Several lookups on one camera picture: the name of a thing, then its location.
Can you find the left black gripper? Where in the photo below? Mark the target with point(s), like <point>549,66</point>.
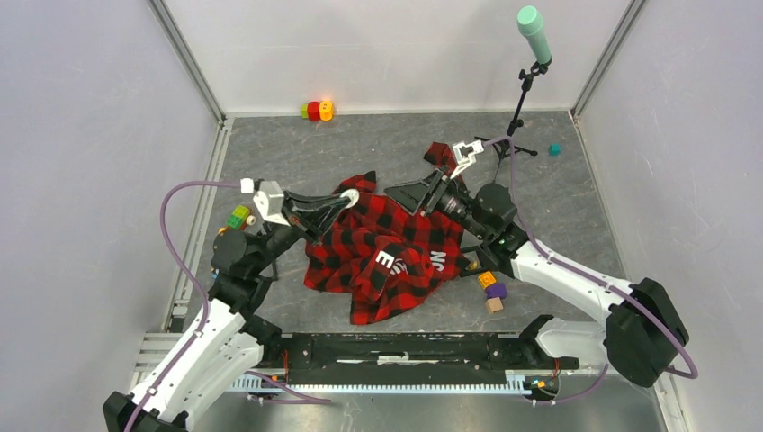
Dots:
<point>322,220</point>

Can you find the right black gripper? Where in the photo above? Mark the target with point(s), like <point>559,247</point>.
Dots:
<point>424,194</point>

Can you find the red black plaid shirt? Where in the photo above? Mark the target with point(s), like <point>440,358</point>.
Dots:
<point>388,260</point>

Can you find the black square frame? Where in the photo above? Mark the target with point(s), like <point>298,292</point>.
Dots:
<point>473,268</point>

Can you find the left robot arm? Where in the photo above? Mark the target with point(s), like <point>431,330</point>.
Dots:
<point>226,338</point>

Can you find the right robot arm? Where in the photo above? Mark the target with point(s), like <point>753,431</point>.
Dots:
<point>633,328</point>

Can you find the green toy brick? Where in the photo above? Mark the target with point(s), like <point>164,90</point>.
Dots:
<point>239,218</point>

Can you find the black tripod mic stand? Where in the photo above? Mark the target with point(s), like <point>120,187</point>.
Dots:
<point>504,148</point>

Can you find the yellow toy brick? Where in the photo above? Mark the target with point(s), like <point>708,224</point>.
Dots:
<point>486,279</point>

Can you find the red cylinder block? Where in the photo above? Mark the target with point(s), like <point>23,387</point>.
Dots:
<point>312,111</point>

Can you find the purple toy brick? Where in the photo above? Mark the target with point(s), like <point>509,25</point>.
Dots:
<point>496,291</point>

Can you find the wooden cube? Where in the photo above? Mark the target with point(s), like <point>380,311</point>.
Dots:
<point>494,305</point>

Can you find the teal small cube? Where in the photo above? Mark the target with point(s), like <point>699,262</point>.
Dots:
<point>554,150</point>

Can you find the mint green microphone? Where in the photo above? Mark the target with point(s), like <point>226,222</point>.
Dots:
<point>530,24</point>

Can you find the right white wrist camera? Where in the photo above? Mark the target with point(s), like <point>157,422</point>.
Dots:
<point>465,155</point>

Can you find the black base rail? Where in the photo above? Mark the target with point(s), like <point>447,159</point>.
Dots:
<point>408,358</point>

